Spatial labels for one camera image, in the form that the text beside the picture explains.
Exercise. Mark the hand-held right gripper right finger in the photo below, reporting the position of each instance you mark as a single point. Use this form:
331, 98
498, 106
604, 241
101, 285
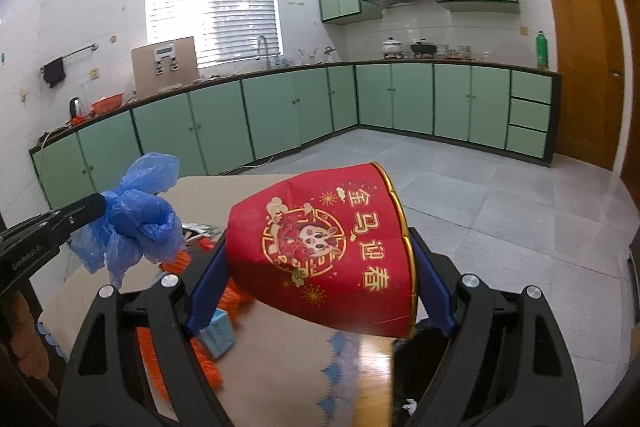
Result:
435, 292

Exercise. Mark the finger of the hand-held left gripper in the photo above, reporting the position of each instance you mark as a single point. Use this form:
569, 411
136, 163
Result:
85, 209

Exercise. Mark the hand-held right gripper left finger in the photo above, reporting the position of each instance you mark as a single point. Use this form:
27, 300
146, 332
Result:
205, 297

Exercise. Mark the blue plastic bag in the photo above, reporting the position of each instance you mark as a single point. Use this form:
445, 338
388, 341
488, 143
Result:
135, 212

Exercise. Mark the black trash bin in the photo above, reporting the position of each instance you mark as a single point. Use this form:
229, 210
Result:
415, 372

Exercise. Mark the red printed paper cup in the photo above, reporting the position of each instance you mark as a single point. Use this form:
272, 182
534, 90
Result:
320, 257

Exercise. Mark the person's left hand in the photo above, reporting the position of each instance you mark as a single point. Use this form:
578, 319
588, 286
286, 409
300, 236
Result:
27, 337

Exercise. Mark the light blue small box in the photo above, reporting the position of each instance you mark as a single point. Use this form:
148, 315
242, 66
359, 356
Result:
220, 337

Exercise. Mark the printed snack wrapper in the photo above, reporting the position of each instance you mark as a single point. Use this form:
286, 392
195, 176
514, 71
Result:
200, 232

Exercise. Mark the metal electric kettle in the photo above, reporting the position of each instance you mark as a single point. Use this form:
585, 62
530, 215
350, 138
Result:
76, 108

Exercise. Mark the red plastic basin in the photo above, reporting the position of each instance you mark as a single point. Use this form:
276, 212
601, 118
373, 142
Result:
107, 103

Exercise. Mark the dark hanging towel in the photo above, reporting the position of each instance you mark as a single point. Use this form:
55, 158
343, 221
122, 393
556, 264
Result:
54, 73

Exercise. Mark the brown cardboard box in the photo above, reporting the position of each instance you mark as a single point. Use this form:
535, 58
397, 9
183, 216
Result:
145, 72

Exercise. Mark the metal towel bar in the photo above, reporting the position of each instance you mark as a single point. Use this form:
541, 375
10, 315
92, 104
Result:
80, 51

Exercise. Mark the green lower kitchen cabinets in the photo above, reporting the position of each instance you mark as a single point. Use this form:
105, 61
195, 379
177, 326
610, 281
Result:
270, 117

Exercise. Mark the white window blinds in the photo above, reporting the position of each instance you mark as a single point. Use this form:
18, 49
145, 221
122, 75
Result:
210, 7

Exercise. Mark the metal kitchen faucet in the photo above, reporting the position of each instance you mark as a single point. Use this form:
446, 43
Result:
262, 49

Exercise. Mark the black wok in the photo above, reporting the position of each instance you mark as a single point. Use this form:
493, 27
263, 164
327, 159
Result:
422, 48

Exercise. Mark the white cooking pot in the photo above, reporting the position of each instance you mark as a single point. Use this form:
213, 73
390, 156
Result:
392, 48

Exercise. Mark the green plastic bottle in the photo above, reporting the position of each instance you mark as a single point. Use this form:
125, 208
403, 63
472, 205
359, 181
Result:
542, 52

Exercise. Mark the wooden door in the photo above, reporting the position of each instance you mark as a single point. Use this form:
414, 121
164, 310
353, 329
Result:
632, 82
580, 72

